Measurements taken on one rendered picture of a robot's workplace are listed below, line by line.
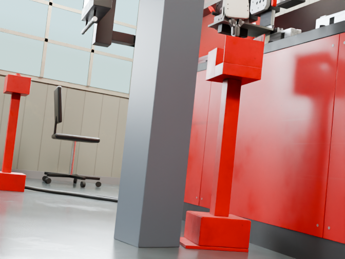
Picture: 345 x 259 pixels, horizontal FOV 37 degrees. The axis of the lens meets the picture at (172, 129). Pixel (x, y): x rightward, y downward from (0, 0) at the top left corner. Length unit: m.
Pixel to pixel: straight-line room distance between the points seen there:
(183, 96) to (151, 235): 0.52
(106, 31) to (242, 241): 2.20
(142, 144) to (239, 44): 0.54
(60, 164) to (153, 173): 3.93
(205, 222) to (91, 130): 4.03
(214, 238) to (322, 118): 0.59
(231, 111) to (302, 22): 1.38
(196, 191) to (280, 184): 0.74
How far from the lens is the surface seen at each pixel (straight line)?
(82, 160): 5.84
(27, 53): 5.62
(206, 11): 3.33
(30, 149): 5.61
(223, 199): 2.05
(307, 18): 3.29
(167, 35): 1.91
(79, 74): 5.82
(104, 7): 3.41
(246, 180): 2.35
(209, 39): 3.48
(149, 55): 1.93
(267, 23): 2.66
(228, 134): 2.05
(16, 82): 3.78
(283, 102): 2.18
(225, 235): 1.99
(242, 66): 2.02
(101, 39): 3.78
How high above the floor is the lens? 0.30
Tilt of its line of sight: 4 degrees up
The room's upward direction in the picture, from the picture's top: 6 degrees clockwise
